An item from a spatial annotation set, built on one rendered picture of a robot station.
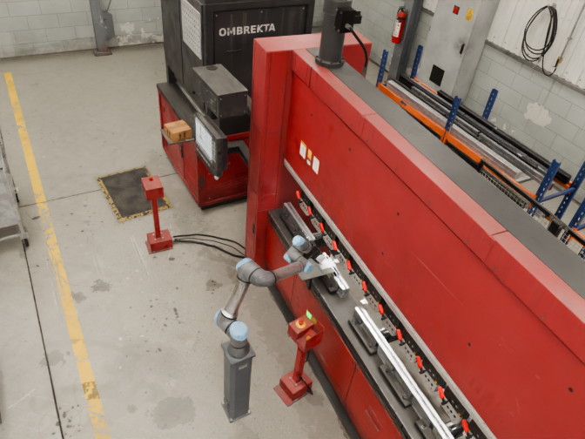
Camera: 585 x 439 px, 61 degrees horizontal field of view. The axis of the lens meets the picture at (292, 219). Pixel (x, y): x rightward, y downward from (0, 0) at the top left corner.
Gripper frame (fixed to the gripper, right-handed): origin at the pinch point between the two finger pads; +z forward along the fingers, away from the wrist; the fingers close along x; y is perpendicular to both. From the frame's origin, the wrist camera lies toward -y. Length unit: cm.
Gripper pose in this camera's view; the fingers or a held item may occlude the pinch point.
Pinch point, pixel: (319, 261)
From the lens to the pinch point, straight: 368.9
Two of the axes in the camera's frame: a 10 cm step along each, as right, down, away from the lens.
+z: 5.1, 4.5, 7.3
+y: 7.5, -6.5, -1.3
